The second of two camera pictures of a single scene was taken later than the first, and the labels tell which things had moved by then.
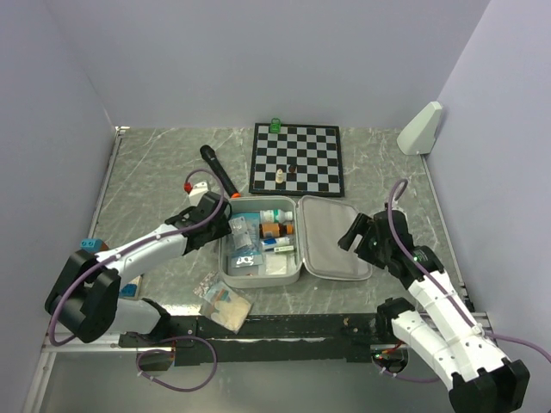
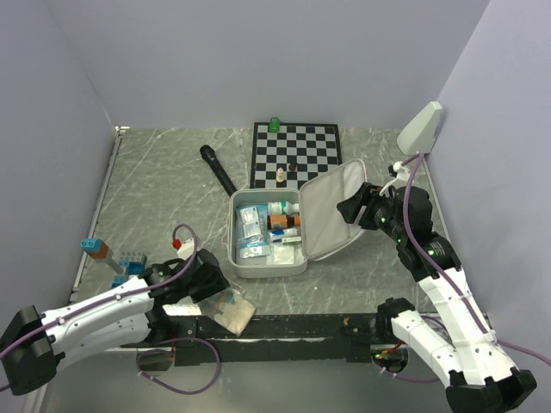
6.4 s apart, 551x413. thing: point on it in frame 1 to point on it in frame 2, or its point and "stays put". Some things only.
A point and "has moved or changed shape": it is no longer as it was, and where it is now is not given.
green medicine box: [282, 249] to [292, 241]
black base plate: [268, 339] stays put
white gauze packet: [275, 264] to [281, 254]
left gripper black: [223, 228] to [216, 281]
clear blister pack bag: [244, 245] has moved or changed shape
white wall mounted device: [418, 135] stays put
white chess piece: [280, 175] stays put
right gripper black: [362, 224] to [367, 196]
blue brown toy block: [93, 245] stays put
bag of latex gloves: [223, 304] stays put
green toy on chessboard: [275, 127] stays put
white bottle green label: [274, 216] to [282, 208]
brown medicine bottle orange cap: [275, 230] to [282, 221]
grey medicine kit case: [273, 238] has moved or changed shape
